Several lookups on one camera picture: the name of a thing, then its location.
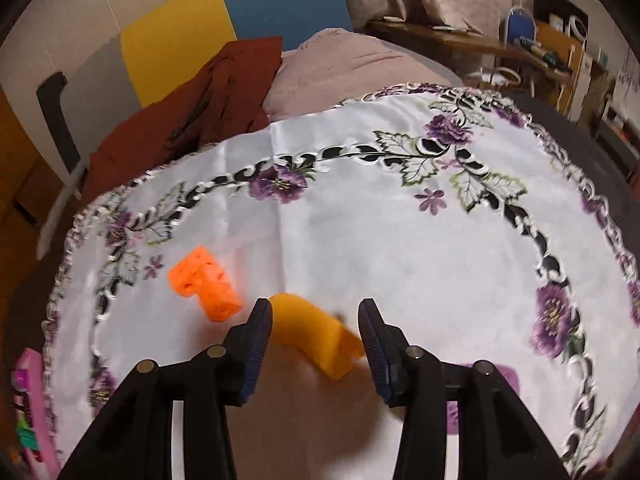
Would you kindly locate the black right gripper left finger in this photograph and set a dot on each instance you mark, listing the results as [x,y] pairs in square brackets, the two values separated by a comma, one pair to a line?
[131,438]

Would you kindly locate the purple oval embossed toy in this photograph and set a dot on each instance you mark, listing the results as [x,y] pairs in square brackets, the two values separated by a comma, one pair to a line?
[482,384]

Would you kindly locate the orange holed toy block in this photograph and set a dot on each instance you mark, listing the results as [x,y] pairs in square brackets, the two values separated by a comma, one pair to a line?
[200,274]

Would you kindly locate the yellow-orange curved foam block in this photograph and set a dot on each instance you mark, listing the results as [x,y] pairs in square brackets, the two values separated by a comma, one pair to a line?
[324,340]

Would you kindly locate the pink toy box tray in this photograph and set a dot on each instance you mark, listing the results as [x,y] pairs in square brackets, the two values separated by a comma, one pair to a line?
[32,427]

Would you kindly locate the white floral embroidered tablecloth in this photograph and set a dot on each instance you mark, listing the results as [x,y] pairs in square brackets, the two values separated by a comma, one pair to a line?
[485,227]

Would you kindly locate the wooden wardrobe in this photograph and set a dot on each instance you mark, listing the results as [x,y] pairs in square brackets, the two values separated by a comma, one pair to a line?
[29,188]

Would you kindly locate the rust red blanket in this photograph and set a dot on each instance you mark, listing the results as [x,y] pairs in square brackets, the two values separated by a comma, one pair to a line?
[222,100]

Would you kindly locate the black rolled mat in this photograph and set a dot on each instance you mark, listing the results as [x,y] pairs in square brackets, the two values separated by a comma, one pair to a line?
[49,99]

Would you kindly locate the pink quilted cushion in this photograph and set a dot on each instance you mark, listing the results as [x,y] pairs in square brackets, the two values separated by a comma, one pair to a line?
[335,65]

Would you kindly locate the wooden side desk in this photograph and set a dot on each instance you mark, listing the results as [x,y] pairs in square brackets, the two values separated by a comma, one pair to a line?
[558,71]

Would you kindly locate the grey yellow blue headboard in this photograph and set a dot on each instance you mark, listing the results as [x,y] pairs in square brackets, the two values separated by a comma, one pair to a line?
[167,47]

